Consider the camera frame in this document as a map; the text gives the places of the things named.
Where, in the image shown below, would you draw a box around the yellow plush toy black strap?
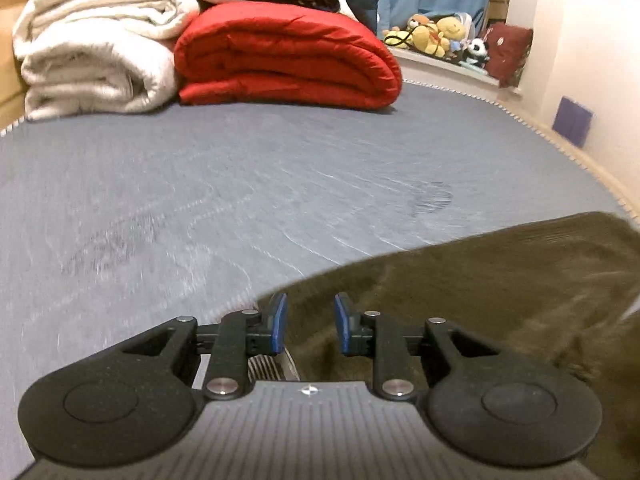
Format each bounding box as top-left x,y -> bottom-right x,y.
382,27 -> 416,51

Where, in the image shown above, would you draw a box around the red cushion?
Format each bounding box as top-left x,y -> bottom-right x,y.
482,22 -> 534,89

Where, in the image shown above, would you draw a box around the grey quilted mattress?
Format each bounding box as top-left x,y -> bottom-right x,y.
0,79 -> 640,480

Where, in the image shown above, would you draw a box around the white folded blanket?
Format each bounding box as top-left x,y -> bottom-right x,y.
12,0 -> 201,122

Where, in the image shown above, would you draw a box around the olive corduroy pants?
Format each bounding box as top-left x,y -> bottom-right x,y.
247,211 -> 640,480

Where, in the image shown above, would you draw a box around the yellow bear plush toy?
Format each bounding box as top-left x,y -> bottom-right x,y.
407,14 -> 469,59

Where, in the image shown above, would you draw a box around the panda plush toy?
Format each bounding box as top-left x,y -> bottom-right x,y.
465,37 -> 491,69

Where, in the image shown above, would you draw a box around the white window sill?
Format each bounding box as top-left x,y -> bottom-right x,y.
394,47 -> 524,97

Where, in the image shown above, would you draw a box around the purple board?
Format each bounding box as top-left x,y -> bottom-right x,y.
552,96 -> 595,149

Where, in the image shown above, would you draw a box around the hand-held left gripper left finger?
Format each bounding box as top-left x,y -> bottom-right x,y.
120,292 -> 290,402

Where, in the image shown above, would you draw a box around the red folded quilt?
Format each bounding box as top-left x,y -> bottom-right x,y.
173,1 -> 404,111

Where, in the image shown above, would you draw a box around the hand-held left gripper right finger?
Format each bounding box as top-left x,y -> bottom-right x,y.
333,292 -> 502,402

